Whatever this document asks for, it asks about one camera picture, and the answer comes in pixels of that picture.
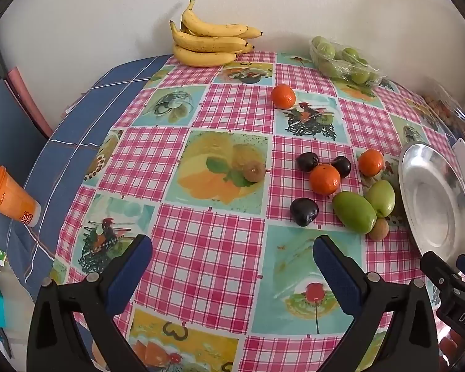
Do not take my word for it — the clear pack of green jujubes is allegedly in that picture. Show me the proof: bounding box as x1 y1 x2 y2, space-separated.
309 36 384 86

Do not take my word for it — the small brown longan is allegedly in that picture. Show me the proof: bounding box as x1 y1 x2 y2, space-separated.
368 218 390 240

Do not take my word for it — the orange plastic cup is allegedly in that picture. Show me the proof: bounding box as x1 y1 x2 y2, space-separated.
0 165 42 228

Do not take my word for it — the orange tangerine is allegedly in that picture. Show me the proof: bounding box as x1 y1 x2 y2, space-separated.
271 84 297 109
309 164 342 196
358 149 384 176

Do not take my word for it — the yellow banana bunch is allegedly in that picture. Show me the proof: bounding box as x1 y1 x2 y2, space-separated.
169 0 263 67

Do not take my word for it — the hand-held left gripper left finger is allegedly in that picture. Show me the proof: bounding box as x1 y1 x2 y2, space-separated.
26 234 153 372

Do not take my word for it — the green jujube fruit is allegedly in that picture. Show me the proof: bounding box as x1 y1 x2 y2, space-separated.
364 179 396 218
332 191 377 235

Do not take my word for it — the clear pack of brown longans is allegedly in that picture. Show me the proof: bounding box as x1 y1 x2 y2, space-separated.
422 81 465 136

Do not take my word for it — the round metal plate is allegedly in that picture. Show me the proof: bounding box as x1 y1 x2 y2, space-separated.
398 143 465 267

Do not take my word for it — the pink chair back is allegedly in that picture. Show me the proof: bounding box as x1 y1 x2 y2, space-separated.
6 67 53 138

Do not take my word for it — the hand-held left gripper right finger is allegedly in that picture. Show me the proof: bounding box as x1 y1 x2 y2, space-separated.
312 235 439 372

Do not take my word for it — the pink checked fruit-print tablecloth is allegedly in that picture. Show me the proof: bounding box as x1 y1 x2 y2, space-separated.
48 51 465 372

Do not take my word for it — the brown kiwi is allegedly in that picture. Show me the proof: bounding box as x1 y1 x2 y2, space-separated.
242 162 266 183

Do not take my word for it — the dark purple plum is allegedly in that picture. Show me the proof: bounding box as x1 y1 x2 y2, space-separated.
296 152 319 173
330 156 352 179
289 197 319 227

